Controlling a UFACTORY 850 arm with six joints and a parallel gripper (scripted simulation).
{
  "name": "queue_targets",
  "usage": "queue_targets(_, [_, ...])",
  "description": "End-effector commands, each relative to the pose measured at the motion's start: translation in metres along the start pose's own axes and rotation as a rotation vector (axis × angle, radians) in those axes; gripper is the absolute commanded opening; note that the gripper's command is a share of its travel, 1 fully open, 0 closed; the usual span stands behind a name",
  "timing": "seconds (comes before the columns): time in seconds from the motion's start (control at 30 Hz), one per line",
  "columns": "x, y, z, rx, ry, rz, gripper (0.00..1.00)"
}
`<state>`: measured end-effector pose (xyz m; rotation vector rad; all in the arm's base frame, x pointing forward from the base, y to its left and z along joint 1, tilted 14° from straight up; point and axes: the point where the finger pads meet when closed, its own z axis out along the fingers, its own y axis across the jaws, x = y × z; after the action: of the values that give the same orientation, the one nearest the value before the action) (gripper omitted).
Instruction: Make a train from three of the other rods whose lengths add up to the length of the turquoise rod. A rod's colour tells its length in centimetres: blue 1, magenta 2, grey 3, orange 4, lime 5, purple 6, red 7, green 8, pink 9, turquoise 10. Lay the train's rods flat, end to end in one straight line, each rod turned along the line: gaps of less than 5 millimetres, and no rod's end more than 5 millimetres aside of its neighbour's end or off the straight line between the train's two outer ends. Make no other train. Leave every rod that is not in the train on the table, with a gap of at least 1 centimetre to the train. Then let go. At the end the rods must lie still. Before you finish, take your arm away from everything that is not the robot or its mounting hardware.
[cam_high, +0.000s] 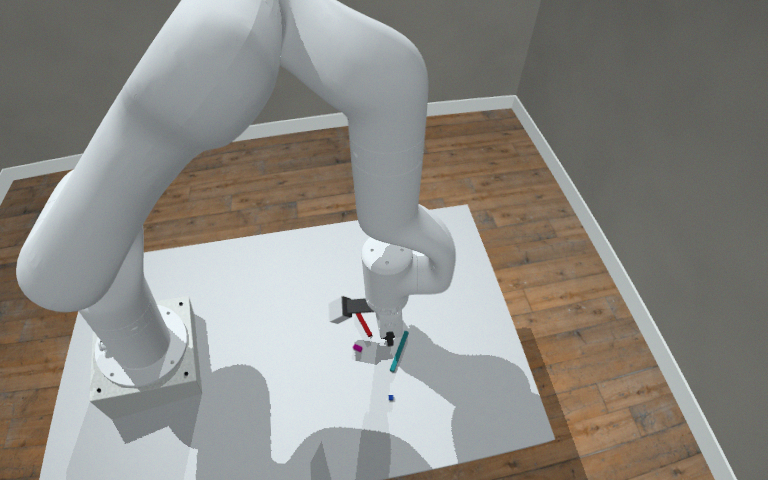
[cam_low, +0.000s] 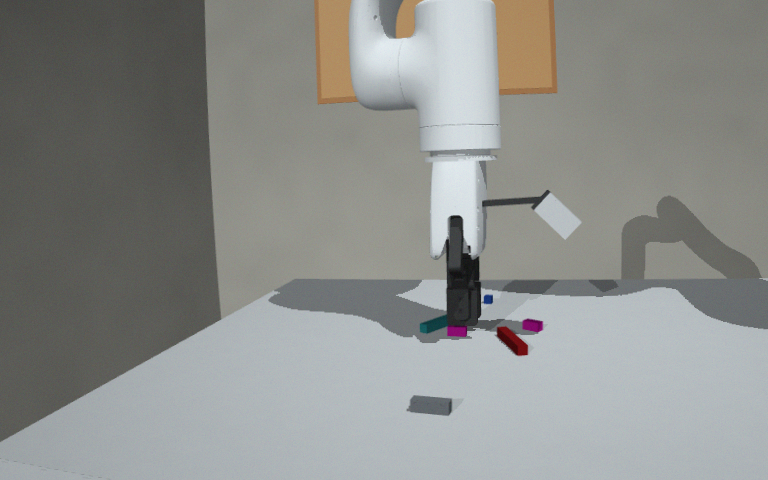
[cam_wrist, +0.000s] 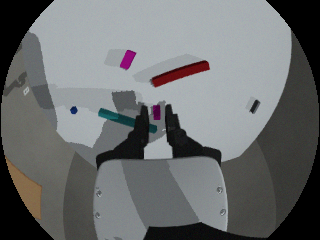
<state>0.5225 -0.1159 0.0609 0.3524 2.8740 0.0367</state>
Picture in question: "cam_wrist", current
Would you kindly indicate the turquoise rod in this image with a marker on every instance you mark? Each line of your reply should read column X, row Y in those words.
column 122, row 119

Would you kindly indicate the small blue cube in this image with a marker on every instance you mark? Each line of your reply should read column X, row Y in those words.
column 73, row 110

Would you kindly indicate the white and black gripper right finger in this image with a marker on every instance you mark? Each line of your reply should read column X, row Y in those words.
column 184, row 145

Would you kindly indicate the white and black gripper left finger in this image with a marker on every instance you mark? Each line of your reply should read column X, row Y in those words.
column 130, row 148

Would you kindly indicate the small magenta block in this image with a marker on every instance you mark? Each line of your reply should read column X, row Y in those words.
column 156, row 112
column 127, row 59

